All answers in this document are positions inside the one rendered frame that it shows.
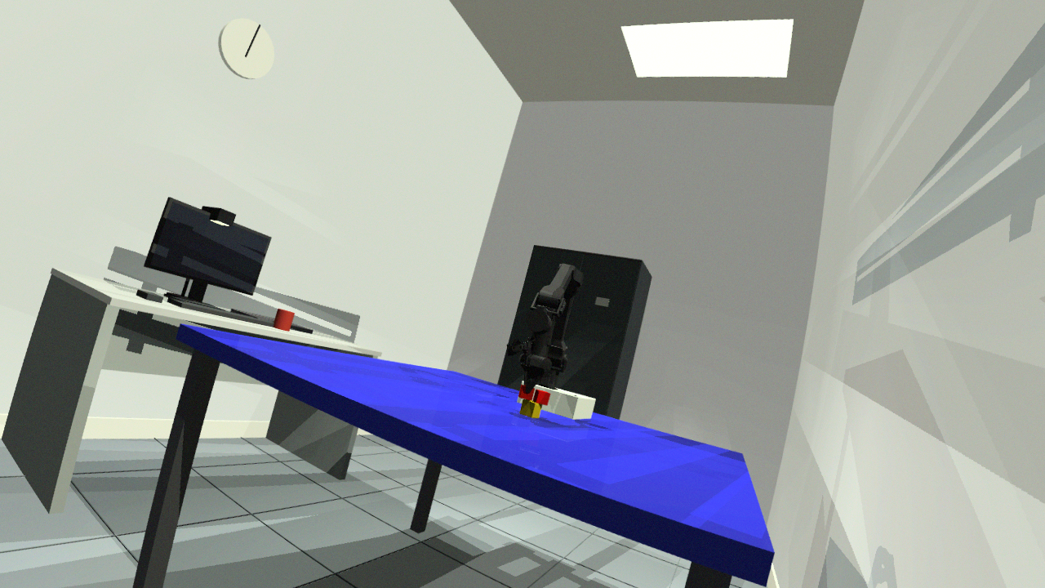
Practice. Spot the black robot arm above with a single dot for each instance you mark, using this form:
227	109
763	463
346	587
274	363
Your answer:
552	300

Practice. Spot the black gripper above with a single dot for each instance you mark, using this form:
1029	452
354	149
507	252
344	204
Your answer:
534	364

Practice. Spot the yellow cube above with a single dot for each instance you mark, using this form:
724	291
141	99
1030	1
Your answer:
530	408

